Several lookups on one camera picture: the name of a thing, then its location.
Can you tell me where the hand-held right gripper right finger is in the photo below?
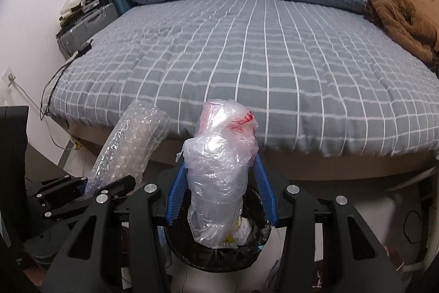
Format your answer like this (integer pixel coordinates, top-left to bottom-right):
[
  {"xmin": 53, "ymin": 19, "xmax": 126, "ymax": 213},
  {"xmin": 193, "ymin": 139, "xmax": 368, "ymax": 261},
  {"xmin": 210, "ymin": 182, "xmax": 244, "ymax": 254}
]
[{"xmin": 253, "ymin": 154, "xmax": 407, "ymax": 293}]

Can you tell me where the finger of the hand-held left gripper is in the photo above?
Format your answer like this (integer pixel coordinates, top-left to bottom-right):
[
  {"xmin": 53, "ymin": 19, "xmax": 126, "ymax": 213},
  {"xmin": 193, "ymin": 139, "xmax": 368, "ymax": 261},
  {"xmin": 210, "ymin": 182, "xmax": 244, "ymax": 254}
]
[
  {"xmin": 32, "ymin": 175, "xmax": 88, "ymax": 221},
  {"xmin": 96, "ymin": 174, "xmax": 137, "ymax": 201}
]

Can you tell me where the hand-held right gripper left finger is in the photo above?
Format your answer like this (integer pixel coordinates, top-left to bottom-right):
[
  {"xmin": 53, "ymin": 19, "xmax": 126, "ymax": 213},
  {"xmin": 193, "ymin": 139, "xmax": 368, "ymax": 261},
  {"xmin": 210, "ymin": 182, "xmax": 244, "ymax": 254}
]
[{"xmin": 48, "ymin": 161, "xmax": 193, "ymax": 293}]

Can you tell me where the bubble wrap sheet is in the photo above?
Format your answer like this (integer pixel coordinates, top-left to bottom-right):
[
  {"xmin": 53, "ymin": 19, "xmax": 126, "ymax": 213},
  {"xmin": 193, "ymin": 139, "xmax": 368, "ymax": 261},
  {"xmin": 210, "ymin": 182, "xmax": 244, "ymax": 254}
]
[{"xmin": 83, "ymin": 99, "xmax": 173, "ymax": 199}]

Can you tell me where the clear plastic bag red print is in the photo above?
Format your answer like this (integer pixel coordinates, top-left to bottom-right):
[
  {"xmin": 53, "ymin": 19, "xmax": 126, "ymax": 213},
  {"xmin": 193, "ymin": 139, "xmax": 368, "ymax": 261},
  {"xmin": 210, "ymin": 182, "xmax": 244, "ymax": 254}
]
[{"xmin": 176, "ymin": 100, "xmax": 259, "ymax": 247}]

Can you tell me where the trash bin with black bag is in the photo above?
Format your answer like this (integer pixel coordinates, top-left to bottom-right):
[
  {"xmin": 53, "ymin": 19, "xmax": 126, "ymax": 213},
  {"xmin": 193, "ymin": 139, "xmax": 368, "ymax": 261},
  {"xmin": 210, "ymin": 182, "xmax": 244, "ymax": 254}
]
[{"xmin": 159, "ymin": 185, "xmax": 275, "ymax": 273}]

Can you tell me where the black power adapter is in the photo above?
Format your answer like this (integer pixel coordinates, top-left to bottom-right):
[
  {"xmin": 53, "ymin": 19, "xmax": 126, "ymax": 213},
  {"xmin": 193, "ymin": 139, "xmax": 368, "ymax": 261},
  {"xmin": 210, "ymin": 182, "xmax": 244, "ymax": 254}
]
[{"xmin": 70, "ymin": 42, "xmax": 94, "ymax": 57}]

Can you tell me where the grey suitcase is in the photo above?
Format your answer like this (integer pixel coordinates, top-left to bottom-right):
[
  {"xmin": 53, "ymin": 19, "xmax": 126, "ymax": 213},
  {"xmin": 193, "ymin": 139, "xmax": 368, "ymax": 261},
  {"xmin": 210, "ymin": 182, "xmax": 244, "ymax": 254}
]
[{"xmin": 57, "ymin": 3, "xmax": 119, "ymax": 58}]

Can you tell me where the brown jacket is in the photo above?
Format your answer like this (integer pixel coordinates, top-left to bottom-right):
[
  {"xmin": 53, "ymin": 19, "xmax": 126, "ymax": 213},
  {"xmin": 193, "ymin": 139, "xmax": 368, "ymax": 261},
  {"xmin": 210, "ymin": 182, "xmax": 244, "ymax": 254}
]
[{"xmin": 364, "ymin": 0, "xmax": 439, "ymax": 65}]

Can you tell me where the white wall socket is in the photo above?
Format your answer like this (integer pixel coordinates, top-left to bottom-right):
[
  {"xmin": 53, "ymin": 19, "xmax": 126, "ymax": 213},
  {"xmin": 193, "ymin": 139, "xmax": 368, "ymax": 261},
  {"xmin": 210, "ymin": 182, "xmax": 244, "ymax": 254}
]
[{"xmin": 0, "ymin": 66, "xmax": 18, "ymax": 88}]

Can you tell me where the black cable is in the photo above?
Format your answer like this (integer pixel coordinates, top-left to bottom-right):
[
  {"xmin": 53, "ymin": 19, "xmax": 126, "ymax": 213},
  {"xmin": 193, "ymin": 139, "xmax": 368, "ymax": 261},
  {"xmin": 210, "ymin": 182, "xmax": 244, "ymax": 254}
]
[{"xmin": 39, "ymin": 51, "xmax": 78, "ymax": 120}]

